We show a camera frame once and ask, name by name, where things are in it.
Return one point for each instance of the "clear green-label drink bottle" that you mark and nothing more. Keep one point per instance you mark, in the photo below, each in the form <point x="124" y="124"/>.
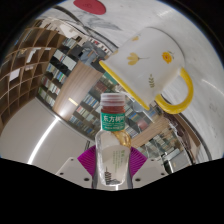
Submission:
<point x="112" y="156"/>

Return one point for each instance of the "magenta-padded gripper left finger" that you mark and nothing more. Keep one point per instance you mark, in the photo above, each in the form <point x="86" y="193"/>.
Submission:
<point x="74" y="170"/>

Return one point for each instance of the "ceiling light strips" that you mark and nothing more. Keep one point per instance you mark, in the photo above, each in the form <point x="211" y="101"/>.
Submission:
<point x="41" y="141"/>

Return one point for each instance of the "flat round red coaster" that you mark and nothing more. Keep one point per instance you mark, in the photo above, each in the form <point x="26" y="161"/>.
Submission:
<point x="90" y="6"/>

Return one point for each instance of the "wooden cubby shelf unit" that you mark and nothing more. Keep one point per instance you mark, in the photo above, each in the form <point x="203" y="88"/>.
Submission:
<point x="20" y="76"/>

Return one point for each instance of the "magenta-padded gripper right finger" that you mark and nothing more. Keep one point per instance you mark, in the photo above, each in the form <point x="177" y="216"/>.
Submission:
<point x="150" y="170"/>

